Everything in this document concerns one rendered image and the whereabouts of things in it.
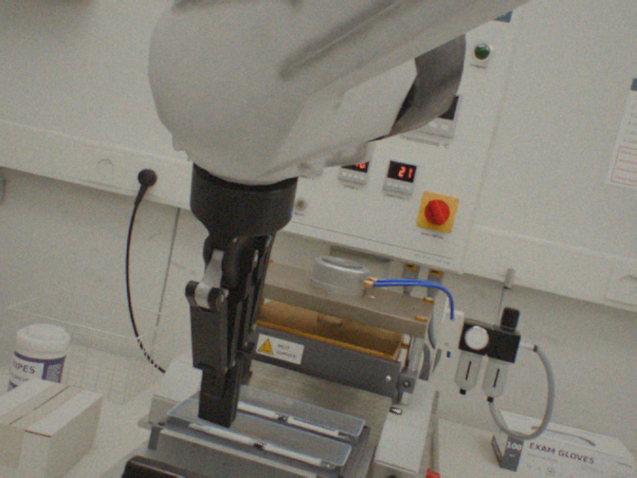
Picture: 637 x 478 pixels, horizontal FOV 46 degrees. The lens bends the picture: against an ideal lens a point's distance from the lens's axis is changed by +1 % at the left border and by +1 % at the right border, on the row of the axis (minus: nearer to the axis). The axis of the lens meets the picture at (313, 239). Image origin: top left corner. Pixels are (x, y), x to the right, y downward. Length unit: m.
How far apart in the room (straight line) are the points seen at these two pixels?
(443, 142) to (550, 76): 0.50
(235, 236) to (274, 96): 0.21
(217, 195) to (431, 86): 0.17
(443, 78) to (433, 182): 0.73
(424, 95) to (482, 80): 0.74
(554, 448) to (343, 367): 0.61
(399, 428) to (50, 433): 0.49
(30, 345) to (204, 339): 0.79
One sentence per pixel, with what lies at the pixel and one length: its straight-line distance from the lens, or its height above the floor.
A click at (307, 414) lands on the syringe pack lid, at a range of 0.84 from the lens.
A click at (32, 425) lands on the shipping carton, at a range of 1.13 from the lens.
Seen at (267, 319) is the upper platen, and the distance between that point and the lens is 0.99.
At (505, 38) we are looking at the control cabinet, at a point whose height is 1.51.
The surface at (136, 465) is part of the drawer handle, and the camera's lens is 0.66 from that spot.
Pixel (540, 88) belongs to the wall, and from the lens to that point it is 1.58.
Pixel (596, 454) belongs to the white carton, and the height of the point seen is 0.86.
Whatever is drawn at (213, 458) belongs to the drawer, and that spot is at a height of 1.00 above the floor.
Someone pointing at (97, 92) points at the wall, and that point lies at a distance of 1.74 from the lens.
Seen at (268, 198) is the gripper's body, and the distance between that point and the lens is 0.50.
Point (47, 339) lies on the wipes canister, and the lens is 1.33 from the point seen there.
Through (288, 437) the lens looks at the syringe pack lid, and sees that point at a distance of 0.77.
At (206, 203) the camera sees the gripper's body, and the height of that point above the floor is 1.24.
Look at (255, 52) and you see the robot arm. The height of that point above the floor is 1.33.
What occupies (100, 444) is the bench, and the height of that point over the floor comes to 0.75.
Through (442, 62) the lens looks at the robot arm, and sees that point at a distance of 0.41.
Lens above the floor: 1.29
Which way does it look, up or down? 7 degrees down
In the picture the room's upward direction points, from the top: 12 degrees clockwise
